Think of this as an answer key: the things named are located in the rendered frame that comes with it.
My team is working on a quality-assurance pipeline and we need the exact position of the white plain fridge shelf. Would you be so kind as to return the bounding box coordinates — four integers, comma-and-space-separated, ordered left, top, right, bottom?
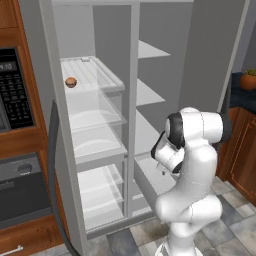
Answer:
136, 78, 166, 107
134, 109, 162, 157
137, 39, 171, 60

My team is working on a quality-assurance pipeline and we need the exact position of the clear fridge drawer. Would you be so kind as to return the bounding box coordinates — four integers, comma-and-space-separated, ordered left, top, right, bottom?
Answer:
71, 122, 129, 165
65, 90, 128, 134

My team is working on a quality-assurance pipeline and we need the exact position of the grey freezer drawer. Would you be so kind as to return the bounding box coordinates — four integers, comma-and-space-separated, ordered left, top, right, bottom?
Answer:
133, 153, 180, 218

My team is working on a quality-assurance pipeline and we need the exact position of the white ribbed fridge shelf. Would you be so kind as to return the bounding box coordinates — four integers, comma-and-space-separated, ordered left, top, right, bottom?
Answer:
60, 55, 126, 98

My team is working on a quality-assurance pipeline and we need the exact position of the orange tangerine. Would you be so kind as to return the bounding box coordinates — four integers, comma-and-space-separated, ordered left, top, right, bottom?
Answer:
65, 76, 78, 89

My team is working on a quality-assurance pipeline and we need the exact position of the grey open fridge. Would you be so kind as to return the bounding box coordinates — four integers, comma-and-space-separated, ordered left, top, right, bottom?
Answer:
39, 0, 195, 241

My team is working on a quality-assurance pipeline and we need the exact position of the grey fridge door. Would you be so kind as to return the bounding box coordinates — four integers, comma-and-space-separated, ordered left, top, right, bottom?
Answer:
18, 0, 88, 256
178, 0, 251, 114

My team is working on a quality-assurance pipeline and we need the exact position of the brown wooden base cupboard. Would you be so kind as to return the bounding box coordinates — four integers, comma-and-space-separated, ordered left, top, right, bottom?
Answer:
215, 106, 256, 208

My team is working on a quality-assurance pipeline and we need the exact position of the black microwave oven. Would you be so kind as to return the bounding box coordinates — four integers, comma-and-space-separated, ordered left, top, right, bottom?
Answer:
0, 47, 36, 134

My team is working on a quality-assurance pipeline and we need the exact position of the dark grey oven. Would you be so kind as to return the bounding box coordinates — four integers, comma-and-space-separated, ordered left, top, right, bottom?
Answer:
0, 152, 54, 231

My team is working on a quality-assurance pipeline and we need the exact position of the orange plant pot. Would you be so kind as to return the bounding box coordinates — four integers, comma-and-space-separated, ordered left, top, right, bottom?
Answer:
238, 68, 256, 92

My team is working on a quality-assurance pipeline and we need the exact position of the dark curved fridge door handle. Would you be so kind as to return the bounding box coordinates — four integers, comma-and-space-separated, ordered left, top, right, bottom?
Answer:
219, 76, 234, 144
47, 99, 82, 256

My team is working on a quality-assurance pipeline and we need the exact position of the brown wooden cupboard frame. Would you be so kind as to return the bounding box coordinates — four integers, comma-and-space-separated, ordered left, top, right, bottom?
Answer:
0, 0, 71, 256

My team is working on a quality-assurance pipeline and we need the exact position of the silver drawer handle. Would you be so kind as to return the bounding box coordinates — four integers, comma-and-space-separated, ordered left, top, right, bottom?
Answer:
0, 244, 25, 256

